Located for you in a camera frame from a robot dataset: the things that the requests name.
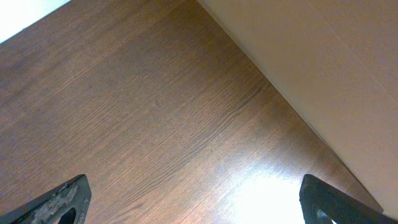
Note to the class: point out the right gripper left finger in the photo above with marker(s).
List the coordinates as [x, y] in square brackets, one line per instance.
[68, 203]

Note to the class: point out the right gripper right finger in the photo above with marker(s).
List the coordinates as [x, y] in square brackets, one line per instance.
[323, 203]

